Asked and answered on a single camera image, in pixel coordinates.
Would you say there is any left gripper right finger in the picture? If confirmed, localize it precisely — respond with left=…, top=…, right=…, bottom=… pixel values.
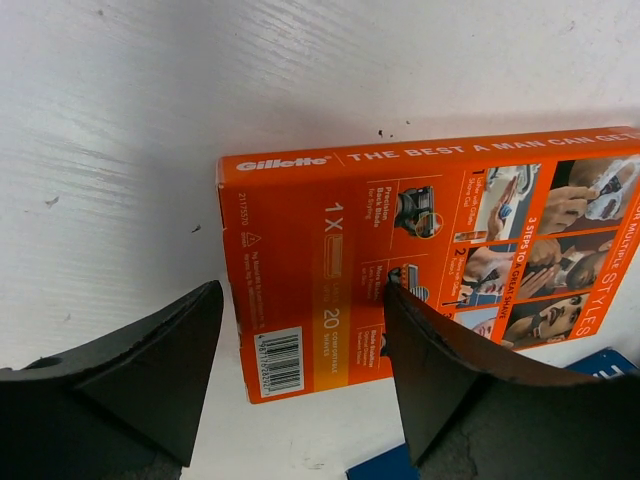
left=384, top=287, right=639, bottom=479

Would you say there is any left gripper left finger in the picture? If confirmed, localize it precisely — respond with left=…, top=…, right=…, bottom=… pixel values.
left=1, top=281, right=224, bottom=479

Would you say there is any blue Harry's box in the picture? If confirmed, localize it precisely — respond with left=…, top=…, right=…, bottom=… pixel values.
left=346, top=348, right=639, bottom=480

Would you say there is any orange Fusion5 razor box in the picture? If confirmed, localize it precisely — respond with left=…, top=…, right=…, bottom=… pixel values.
left=217, top=126, right=639, bottom=404

